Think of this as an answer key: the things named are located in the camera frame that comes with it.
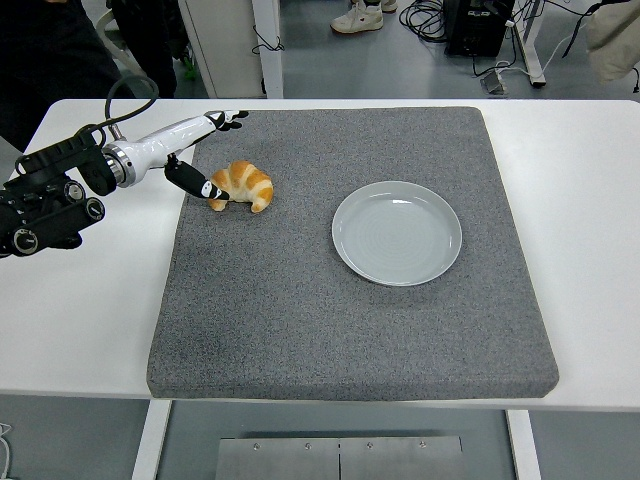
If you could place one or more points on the white sneaker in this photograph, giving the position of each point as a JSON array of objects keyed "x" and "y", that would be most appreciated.
[
  {"x": 389, "y": 5},
  {"x": 357, "y": 19}
]

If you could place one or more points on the grey square mat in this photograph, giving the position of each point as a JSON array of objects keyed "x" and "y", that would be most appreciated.
[{"x": 300, "y": 325}]

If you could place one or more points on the white upright post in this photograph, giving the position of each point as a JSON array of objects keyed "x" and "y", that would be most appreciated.
[{"x": 270, "y": 65}]

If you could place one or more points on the black computer case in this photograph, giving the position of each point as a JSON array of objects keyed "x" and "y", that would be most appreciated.
[{"x": 475, "y": 30}]

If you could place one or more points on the person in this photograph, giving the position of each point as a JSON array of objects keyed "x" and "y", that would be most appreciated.
[{"x": 50, "y": 50}]

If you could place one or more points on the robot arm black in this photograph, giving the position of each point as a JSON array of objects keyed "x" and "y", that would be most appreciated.
[{"x": 50, "y": 215}]

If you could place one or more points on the grey round plate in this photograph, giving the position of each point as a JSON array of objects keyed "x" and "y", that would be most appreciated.
[{"x": 395, "y": 235}]

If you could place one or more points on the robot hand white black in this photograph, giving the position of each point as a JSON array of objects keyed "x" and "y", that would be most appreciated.
[{"x": 170, "y": 137}]

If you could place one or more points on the white cabinet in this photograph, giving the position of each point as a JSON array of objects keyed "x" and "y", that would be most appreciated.
[{"x": 225, "y": 45}]

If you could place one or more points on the small green object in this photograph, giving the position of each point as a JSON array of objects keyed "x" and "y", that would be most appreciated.
[{"x": 187, "y": 62}]

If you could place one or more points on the beige cloth bag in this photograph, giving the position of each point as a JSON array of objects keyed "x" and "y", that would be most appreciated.
[{"x": 612, "y": 45}]

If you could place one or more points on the golden brown croissant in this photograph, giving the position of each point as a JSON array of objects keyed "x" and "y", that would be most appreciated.
[{"x": 247, "y": 182}]

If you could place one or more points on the grey foot pedal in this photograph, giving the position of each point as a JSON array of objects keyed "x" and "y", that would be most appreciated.
[{"x": 494, "y": 82}]

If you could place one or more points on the white desk leg with foot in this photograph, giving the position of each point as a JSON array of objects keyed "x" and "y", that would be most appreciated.
[{"x": 531, "y": 45}]

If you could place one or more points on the white table leg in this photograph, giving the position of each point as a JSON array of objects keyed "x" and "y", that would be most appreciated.
[
  {"x": 150, "y": 440},
  {"x": 524, "y": 445}
]

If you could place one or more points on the white chair frame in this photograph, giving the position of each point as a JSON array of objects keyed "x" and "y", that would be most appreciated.
[{"x": 120, "y": 47}]

